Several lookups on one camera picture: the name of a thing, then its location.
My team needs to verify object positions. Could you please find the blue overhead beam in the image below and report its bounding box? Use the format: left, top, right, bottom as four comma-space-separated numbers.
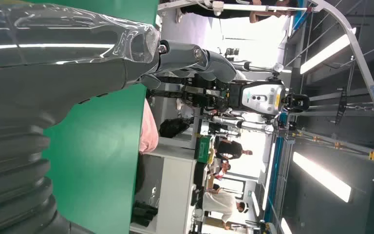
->
262, 113, 287, 224

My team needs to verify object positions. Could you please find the white desk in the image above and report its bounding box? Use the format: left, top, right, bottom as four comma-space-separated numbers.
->
130, 142, 197, 234

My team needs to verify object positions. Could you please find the green table mat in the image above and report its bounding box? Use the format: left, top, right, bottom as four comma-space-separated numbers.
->
22, 0, 159, 234

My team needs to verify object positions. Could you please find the hanging humanoid robot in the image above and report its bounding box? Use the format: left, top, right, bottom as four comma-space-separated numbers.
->
147, 48, 311, 135

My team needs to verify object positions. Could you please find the ceiling light strip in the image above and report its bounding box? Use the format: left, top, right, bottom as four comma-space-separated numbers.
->
293, 152, 352, 203
299, 27, 357, 75

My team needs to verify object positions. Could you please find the person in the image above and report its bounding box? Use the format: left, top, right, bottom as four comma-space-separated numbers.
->
211, 161, 232, 180
203, 189, 250, 223
134, 98, 159, 195
214, 139, 254, 161
175, 0, 299, 24

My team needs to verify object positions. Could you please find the green box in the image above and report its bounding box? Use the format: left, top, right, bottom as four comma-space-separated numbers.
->
195, 136, 212, 164

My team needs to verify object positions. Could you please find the black bag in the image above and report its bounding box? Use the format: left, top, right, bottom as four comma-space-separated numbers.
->
159, 117, 194, 139

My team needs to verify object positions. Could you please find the white gantry frame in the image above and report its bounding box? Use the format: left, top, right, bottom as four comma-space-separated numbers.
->
158, 0, 374, 112

